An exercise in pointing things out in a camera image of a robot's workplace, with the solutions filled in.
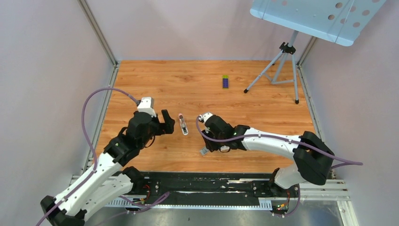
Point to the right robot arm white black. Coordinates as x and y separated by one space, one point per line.
312 159

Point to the white staple box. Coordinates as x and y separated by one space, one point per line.
224 149

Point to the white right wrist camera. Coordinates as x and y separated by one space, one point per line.
204 117

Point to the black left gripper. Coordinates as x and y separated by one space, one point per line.
164 127

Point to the grey tripod stand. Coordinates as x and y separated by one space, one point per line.
286 49

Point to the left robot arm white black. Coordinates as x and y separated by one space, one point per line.
91 191

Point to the light blue perforated tray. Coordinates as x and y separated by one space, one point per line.
336 21

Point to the purple green small block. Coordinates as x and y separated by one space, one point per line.
225 81

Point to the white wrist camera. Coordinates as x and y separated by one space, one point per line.
204 117
146 106

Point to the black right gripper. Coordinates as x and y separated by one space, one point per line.
211 146

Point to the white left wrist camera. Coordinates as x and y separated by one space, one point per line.
146 106

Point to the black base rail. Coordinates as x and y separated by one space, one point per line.
218 191

